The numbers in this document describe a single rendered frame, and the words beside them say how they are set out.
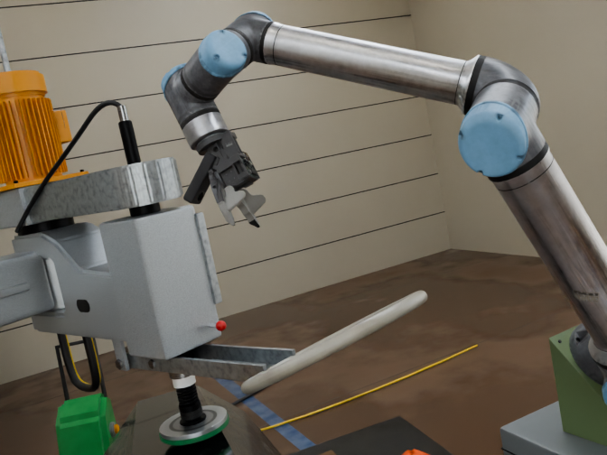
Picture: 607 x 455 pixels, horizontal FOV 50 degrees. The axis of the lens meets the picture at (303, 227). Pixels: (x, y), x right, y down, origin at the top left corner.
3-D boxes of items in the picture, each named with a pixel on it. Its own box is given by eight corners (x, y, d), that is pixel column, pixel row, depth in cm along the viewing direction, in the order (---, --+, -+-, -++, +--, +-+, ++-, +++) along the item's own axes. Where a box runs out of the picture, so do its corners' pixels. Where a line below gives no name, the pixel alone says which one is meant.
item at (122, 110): (125, 166, 192) (111, 107, 190) (136, 164, 195) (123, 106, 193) (132, 164, 189) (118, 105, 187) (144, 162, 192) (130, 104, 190)
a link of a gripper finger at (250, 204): (276, 217, 141) (253, 185, 137) (254, 229, 142) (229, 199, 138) (276, 210, 144) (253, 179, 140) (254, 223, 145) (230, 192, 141)
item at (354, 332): (207, 415, 152) (201, 403, 152) (336, 342, 187) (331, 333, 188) (338, 354, 119) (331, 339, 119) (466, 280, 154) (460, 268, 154)
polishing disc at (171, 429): (215, 403, 216) (214, 399, 216) (237, 422, 197) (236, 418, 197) (153, 425, 207) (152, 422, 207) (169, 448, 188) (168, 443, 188)
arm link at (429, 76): (556, 59, 121) (239, -1, 142) (546, 88, 112) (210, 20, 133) (541, 113, 128) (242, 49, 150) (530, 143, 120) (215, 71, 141)
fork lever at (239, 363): (114, 371, 209) (110, 357, 208) (163, 350, 223) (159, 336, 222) (256, 390, 161) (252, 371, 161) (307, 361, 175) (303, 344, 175)
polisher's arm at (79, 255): (40, 358, 245) (7, 233, 239) (94, 338, 261) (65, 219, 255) (149, 378, 194) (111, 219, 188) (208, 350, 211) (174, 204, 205)
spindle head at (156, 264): (103, 360, 209) (70, 227, 204) (159, 338, 225) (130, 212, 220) (168, 371, 185) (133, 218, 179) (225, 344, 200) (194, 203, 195)
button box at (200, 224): (200, 303, 203) (180, 216, 199) (206, 301, 205) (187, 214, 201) (216, 304, 197) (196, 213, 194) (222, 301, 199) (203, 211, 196)
